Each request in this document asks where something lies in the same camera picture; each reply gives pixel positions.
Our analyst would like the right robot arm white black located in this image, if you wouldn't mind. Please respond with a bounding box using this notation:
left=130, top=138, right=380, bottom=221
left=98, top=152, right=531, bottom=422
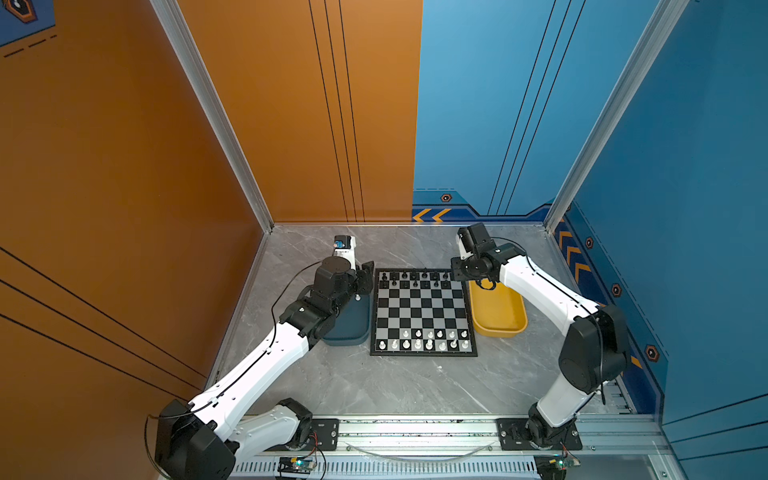
left=451, top=224, right=631, bottom=450

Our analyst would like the teal plastic tray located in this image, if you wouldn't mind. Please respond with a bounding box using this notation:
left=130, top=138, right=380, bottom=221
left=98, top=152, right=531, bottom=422
left=322, top=295, right=371, bottom=347

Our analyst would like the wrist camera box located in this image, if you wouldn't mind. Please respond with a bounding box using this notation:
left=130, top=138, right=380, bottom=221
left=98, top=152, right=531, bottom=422
left=333, top=235, right=357, bottom=269
left=457, top=223, right=496, bottom=259

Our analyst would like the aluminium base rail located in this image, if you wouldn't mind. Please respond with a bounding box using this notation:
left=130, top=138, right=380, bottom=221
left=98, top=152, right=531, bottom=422
left=313, top=414, right=672, bottom=457

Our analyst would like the yellow plastic tray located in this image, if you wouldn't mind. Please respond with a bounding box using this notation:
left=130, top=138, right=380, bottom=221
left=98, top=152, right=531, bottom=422
left=468, top=280, right=528, bottom=338

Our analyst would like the right green circuit board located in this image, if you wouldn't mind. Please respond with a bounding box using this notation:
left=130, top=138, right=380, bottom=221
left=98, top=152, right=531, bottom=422
left=549, top=457, right=573, bottom=471

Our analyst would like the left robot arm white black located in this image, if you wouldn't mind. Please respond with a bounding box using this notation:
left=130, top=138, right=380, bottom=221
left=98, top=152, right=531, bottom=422
left=146, top=256, right=375, bottom=479

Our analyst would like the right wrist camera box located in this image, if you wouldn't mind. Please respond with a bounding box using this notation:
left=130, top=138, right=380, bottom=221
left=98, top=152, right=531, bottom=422
left=457, top=223, right=496, bottom=259

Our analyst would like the green circuit board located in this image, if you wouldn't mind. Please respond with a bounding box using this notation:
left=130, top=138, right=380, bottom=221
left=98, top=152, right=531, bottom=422
left=277, top=457, right=318, bottom=479
left=549, top=457, right=573, bottom=471

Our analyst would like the left green circuit board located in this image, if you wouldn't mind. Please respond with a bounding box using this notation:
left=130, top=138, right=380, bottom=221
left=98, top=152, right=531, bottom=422
left=277, top=457, right=318, bottom=479

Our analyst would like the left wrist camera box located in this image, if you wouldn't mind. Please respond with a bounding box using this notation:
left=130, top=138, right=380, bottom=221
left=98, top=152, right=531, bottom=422
left=333, top=235, right=357, bottom=269

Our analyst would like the black and white chessboard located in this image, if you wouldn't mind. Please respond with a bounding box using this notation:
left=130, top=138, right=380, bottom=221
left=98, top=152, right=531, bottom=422
left=370, top=268, right=478, bottom=358

